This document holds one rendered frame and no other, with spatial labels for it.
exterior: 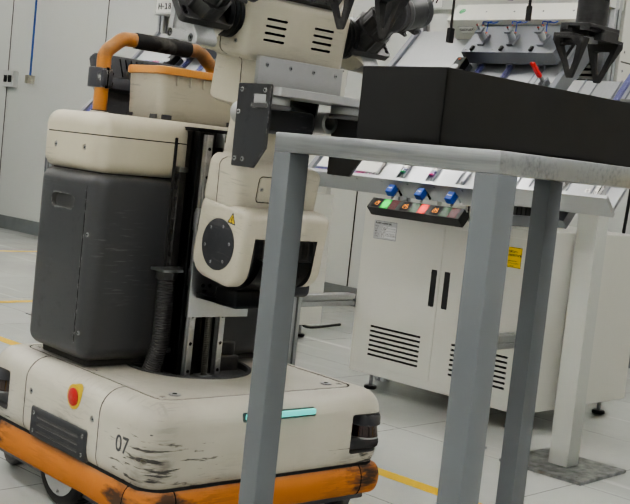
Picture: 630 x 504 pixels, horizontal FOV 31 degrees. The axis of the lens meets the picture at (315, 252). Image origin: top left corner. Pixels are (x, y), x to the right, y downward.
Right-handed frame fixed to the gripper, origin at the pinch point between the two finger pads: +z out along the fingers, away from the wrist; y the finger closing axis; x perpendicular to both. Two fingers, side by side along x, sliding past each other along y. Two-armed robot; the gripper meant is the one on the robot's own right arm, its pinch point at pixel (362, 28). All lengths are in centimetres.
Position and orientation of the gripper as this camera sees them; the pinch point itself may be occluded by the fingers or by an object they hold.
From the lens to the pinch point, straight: 176.5
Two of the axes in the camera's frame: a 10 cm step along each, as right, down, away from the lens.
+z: -1.3, 9.9, 0.9
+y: 7.5, 0.3, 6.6
